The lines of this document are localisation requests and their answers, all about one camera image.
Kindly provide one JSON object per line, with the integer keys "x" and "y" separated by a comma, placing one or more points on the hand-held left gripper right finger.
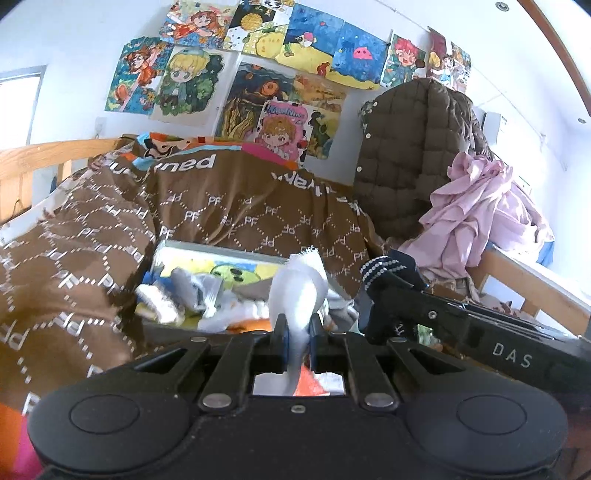
{"x": 315, "y": 345}

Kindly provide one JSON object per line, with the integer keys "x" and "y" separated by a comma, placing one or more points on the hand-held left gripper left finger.
{"x": 282, "y": 344}

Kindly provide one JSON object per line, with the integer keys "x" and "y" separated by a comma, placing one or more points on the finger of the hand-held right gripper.
{"x": 429, "y": 304}
{"x": 381, "y": 321}

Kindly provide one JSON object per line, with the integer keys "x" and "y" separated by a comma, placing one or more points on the white cloth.
{"x": 298, "y": 295}

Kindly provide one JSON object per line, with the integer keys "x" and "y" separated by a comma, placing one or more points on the navy white-striped sock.
{"x": 385, "y": 267}

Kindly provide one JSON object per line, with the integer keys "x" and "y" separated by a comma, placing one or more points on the grey white sock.
{"x": 198, "y": 288}

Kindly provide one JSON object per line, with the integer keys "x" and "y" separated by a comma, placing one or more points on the pink garment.
{"x": 480, "y": 207}

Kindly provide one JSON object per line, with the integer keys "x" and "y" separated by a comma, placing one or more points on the white rolled sock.
{"x": 157, "y": 301}

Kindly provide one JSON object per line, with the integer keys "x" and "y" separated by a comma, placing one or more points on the brown printed blanket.
{"x": 207, "y": 207}

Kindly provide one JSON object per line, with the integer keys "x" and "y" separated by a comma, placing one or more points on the olive puffer jacket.
{"x": 415, "y": 147}

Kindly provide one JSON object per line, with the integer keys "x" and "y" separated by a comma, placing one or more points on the white air conditioner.
{"x": 493, "y": 125}

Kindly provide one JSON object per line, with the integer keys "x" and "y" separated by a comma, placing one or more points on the orange cartoon bedsheet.
{"x": 175, "y": 143}

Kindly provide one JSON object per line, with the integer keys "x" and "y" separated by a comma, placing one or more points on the window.
{"x": 18, "y": 106}

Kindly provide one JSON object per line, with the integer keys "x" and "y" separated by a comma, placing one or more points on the wooden bed frame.
{"x": 512, "y": 277}

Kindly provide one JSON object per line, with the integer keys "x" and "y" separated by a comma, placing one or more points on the spotted border figure wall poster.
{"x": 281, "y": 131}

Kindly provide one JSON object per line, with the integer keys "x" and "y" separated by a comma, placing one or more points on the orange dark painting wall poster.
{"x": 249, "y": 101}

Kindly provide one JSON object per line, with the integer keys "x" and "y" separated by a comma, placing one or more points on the red-haired face wall poster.
{"x": 404, "y": 60}

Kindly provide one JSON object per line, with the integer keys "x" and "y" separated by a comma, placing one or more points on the small figures wall poster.
{"x": 448, "y": 55}

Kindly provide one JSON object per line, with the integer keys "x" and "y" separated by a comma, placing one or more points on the blond figure green wall poster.
{"x": 189, "y": 85}

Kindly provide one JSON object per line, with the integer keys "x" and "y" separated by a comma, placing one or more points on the blue beach painting wall poster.
{"x": 323, "y": 46}

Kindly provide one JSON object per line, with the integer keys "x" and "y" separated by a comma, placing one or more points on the wooden bed rail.
{"x": 41, "y": 157}

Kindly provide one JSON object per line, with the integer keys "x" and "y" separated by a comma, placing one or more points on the yellow dark painting wall poster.
{"x": 256, "y": 25}

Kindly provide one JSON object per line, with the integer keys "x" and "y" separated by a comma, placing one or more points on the red-haired figure small wall poster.
{"x": 196, "y": 21}

